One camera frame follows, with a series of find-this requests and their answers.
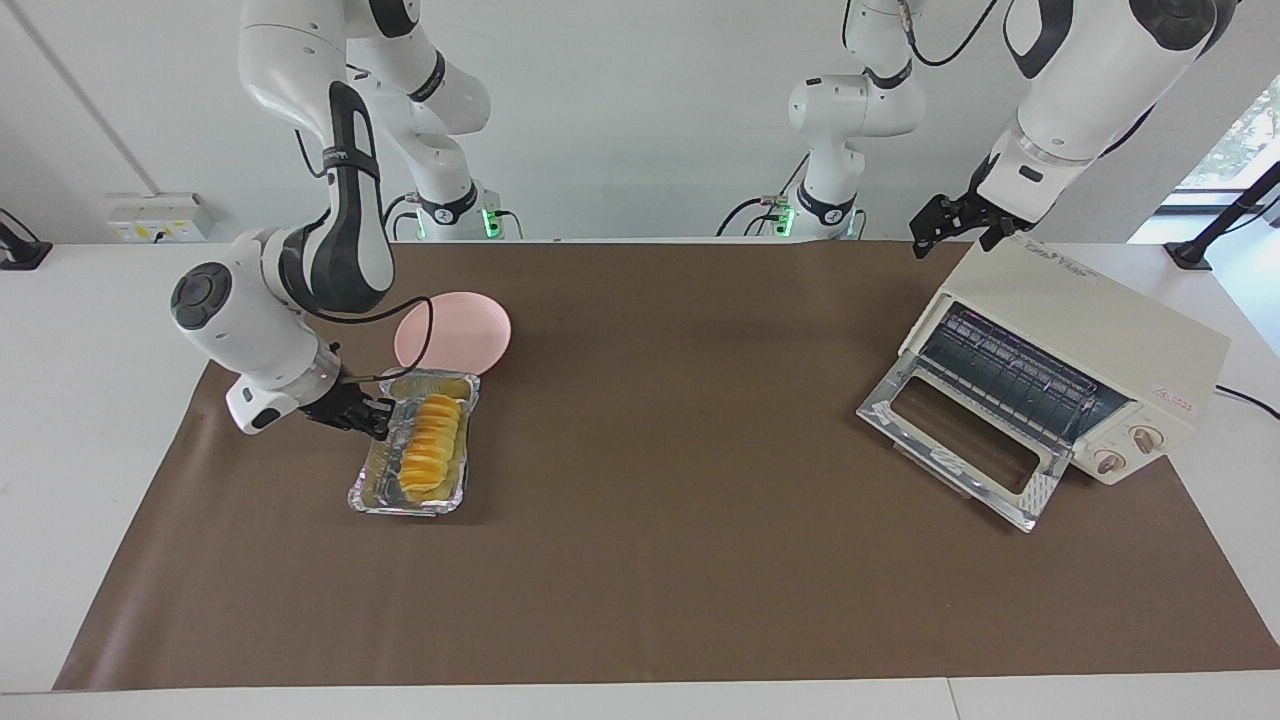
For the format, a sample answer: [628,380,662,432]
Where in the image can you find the yellow sliced bread loaf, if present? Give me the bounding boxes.
[400,393,469,498]

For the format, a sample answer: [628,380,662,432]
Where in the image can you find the aluminium foil tray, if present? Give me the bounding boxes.
[347,368,482,518]

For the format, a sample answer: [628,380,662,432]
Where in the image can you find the cream toaster oven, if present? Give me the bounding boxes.
[898,240,1231,487]

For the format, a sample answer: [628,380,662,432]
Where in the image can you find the glass oven door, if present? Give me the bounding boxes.
[857,350,1073,533]

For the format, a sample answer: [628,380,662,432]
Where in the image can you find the pink round plate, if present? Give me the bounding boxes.
[394,292,512,379]

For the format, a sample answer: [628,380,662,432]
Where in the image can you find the window with greenery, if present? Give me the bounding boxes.
[1175,75,1280,193]

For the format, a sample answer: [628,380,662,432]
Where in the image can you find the brown table mat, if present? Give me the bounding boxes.
[52,240,1280,693]

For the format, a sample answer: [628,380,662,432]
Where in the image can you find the black desk clamp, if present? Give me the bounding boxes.
[0,208,53,271]

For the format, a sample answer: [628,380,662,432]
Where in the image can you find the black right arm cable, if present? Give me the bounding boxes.
[300,295,436,381]

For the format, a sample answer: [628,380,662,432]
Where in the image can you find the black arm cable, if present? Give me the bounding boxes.
[1100,100,1161,161]
[300,295,436,381]

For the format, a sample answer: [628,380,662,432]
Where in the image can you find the wire oven rack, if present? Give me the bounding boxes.
[918,305,1099,446]

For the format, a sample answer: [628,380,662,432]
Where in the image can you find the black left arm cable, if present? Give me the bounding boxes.
[1100,100,1161,161]

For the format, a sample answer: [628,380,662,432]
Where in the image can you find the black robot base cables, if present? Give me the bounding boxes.
[716,150,813,239]

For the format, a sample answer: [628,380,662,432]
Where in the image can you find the white wall socket box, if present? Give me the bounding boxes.
[105,193,214,244]

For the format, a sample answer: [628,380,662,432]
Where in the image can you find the black oven power cable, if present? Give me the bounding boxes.
[1213,385,1280,421]

